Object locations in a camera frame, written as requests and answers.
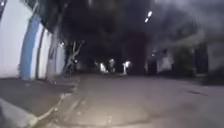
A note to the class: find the building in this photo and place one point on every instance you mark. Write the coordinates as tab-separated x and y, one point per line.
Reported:
166	61

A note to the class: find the white and blue wall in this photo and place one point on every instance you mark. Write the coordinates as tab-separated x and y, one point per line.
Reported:
10	40

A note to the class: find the bare tree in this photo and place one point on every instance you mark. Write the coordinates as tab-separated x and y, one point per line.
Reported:
74	56

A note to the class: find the pale concrete kerb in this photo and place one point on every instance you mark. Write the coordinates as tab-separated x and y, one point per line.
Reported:
50	111

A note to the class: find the tree trunk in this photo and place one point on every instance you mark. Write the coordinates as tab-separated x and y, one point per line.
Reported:
55	53

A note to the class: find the dark bush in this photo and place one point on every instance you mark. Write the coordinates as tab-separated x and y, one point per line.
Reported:
184	61

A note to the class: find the grey asphalt road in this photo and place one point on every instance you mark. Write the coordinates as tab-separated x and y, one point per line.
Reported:
133	100

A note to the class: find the grey pavement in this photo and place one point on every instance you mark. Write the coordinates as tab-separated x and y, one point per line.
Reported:
30	94

